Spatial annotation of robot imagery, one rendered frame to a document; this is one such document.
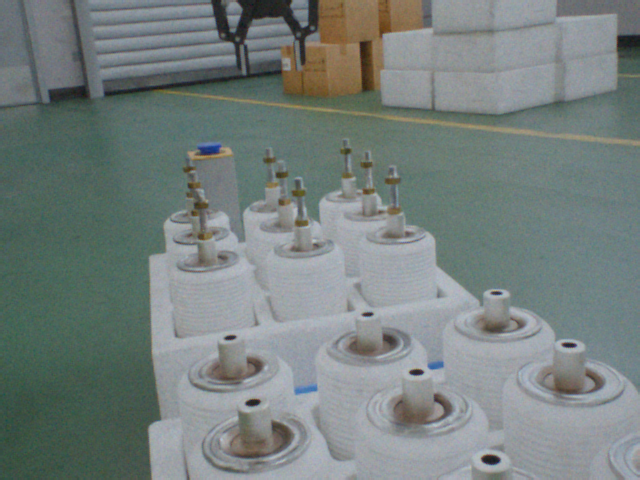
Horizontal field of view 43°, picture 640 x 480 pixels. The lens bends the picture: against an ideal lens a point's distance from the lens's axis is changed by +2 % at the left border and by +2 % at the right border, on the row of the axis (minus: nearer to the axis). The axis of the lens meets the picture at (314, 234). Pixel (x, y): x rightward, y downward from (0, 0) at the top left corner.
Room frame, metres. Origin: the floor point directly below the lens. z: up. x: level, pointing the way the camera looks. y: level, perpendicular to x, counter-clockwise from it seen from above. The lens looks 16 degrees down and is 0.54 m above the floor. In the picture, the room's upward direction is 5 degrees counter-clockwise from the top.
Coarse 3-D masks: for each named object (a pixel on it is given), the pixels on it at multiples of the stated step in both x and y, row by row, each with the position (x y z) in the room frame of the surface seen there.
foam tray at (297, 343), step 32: (160, 256) 1.19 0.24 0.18; (160, 288) 1.04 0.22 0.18; (256, 288) 1.00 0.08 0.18; (352, 288) 0.97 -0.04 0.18; (448, 288) 0.94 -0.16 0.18; (160, 320) 0.92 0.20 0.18; (256, 320) 0.92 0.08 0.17; (320, 320) 0.87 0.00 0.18; (352, 320) 0.87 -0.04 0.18; (384, 320) 0.87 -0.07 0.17; (416, 320) 0.88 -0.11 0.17; (448, 320) 0.89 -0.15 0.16; (160, 352) 0.83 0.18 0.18; (192, 352) 0.83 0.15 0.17; (288, 352) 0.85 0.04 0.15; (160, 384) 0.82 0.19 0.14
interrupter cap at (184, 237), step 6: (210, 228) 1.06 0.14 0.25; (216, 228) 1.06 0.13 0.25; (222, 228) 1.05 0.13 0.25; (180, 234) 1.04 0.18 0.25; (186, 234) 1.04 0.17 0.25; (216, 234) 1.03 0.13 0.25; (222, 234) 1.02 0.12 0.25; (228, 234) 1.02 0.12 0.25; (174, 240) 1.01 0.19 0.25; (180, 240) 1.01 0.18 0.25; (186, 240) 1.01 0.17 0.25; (192, 240) 1.00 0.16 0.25; (216, 240) 1.00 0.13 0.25
